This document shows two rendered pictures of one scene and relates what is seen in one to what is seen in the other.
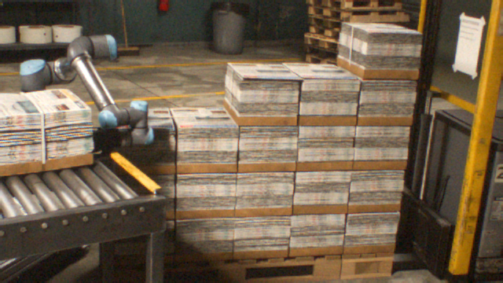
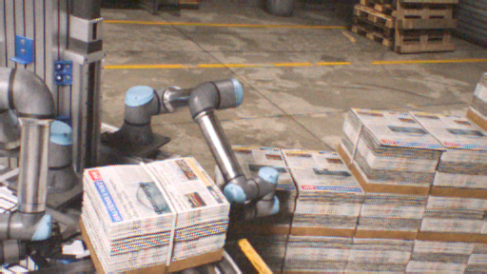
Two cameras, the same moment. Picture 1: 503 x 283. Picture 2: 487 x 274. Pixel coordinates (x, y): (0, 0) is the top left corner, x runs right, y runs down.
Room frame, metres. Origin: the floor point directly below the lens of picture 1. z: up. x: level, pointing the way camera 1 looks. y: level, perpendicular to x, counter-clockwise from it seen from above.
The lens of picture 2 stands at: (0.90, 0.58, 1.92)
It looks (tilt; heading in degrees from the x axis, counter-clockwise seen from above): 24 degrees down; 0
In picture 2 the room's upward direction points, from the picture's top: 10 degrees clockwise
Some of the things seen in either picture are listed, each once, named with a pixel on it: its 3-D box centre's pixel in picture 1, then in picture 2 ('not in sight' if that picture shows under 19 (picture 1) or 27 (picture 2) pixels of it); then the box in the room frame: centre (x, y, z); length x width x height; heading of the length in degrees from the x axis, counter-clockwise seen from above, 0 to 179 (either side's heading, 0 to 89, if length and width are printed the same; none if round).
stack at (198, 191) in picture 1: (228, 195); (331, 246); (3.10, 0.11, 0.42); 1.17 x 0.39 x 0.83; 103
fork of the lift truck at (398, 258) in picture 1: (330, 264); not in sight; (3.11, -0.45, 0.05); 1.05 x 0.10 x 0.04; 103
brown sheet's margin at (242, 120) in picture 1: (258, 111); (380, 166); (3.13, -0.02, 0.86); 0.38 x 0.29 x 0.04; 13
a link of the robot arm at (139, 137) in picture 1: (139, 136); (262, 205); (2.68, 0.49, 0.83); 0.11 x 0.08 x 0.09; 123
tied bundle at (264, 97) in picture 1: (259, 93); (385, 149); (3.13, -0.02, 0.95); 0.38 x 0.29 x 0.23; 13
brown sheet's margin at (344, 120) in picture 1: (316, 111); (441, 171); (3.20, -0.31, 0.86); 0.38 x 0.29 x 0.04; 14
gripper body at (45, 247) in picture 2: not in sight; (41, 243); (2.25, 1.15, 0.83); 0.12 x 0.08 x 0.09; 122
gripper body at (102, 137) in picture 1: (104, 138); (225, 210); (2.60, 0.62, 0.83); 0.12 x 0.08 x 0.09; 123
